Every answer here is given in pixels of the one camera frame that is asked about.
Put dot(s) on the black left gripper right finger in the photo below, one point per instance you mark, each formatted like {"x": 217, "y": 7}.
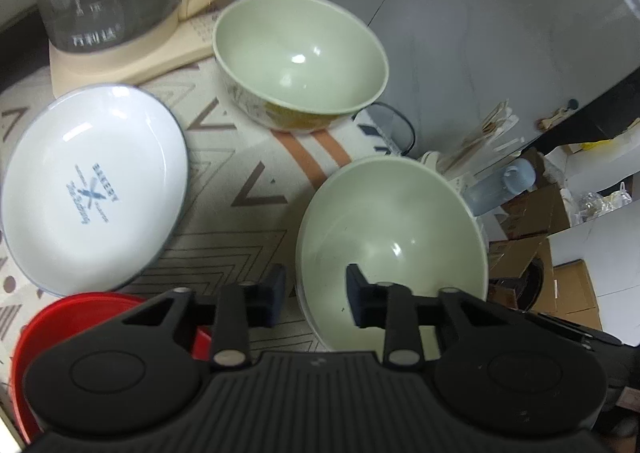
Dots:
{"x": 392, "y": 308}

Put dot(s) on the green bowl near kettle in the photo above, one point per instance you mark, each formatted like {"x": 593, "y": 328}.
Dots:
{"x": 298, "y": 65}

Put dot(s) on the clear water bottle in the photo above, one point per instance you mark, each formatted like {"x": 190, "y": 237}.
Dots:
{"x": 500, "y": 187}

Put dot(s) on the small white bakery plate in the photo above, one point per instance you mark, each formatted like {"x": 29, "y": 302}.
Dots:
{"x": 93, "y": 189}

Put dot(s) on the glass kettle on cream base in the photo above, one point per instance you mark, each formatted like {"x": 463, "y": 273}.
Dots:
{"x": 122, "y": 41}

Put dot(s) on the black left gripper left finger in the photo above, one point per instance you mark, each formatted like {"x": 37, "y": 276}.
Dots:
{"x": 240, "y": 308}

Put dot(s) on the cardboard box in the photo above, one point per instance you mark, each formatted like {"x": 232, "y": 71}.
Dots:
{"x": 521, "y": 273}

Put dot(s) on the red bowl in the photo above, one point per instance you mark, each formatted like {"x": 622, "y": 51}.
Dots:
{"x": 107, "y": 366}

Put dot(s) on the green bowl near gripper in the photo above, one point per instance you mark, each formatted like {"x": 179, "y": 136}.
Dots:
{"x": 400, "y": 222}

